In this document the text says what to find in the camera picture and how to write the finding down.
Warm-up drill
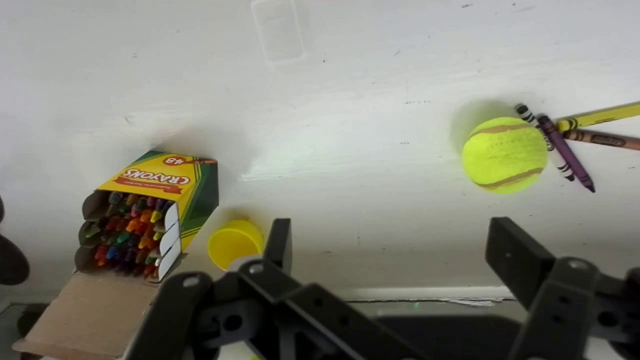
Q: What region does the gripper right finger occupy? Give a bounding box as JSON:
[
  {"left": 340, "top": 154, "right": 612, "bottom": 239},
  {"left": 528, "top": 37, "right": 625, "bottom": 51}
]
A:
[{"left": 485, "top": 216, "right": 640, "bottom": 360}]

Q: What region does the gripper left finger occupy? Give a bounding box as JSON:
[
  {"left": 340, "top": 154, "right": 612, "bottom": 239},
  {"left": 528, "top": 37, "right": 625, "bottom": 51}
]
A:
[{"left": 123, "top": 218, "right": 416, "bottom": 360}]

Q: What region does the yellow green crayon box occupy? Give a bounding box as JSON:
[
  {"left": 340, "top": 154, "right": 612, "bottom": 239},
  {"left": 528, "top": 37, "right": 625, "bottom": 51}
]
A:
[{"left": 12, "top": 150, "right": 220, "bottom": 360}]

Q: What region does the yellow plastic cup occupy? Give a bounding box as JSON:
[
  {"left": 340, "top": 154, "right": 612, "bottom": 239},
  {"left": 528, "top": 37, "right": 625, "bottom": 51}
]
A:
[{"left": 207, "top": 219, "right": 265, "bottom": 271}]

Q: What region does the purple crayon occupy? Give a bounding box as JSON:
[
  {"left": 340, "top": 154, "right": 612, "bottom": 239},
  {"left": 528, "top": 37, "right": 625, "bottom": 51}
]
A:
[{"left": 536, "top": 114, "right": 596, "bottom": 193}]

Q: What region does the yellow tennis ball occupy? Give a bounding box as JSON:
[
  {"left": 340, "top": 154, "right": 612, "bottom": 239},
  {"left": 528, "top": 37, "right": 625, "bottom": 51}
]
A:
[{"left": 461, "top": 116, "right": 548, "bottom": 195}]

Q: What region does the white crayon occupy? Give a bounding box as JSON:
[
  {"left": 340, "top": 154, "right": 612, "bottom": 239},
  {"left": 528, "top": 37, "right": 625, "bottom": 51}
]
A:
[{"left": 514, "top": 103, "right": 575, "bottom": 182}]

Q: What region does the brown crayon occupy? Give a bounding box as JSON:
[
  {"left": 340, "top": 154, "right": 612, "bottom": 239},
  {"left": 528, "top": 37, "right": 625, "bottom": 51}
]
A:
[{"left": 564, "top": 129, "right": 640, "bottom": 152}]

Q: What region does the heap of crayons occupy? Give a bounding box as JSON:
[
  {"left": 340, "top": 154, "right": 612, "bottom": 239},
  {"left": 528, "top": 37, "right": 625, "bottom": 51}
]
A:
[{"left": 82, "top": 192, "right": 173, "bottom": 278}]

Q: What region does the yellow crayon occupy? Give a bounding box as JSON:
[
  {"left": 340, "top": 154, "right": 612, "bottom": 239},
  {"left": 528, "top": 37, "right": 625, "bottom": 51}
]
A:
[{"left": 555, "top": 101, "right": 640, "bottom": 133}]

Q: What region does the black round object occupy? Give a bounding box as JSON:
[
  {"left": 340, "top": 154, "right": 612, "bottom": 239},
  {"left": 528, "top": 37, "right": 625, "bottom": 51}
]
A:
[{"left": 0, "top": 196, "right": 30, "bottom": 287}]

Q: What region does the clear plastic container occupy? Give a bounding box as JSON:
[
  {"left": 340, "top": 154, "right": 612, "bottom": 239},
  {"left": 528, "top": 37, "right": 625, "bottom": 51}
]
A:
[{"left": 250, "top": 0, "right": 307, "bottom": 63}]

